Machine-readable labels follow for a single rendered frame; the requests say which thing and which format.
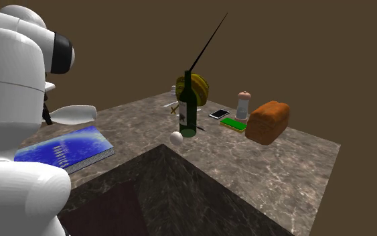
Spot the blue book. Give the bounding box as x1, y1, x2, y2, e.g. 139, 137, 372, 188
13, 125, 115, 175

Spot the white egg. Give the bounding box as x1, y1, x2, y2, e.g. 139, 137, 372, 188
169, 131, 184, 147

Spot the dark green wine bottle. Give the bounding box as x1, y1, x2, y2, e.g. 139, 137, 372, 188
178, 70, 198, 138

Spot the dark marbled robot stand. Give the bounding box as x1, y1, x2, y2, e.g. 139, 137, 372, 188
56, 143, 295, 236

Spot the yellow banana bunch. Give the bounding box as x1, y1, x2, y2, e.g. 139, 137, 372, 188
175, 72, 210, 107

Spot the black smartphone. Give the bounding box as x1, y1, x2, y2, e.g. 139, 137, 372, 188
208, 109, 231, 121

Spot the thin black rod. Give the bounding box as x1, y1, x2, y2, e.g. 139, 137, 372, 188
187, 12, 229, 73

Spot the green and yellow sponge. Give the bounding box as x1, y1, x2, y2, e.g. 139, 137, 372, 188
220, 117, 248, 134

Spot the clear grinder with pink top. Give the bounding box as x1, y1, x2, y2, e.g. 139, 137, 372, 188
234, 91, 252, 124

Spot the brown bread loaf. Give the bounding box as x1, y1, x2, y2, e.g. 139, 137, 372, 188
244, 100, 291, 146

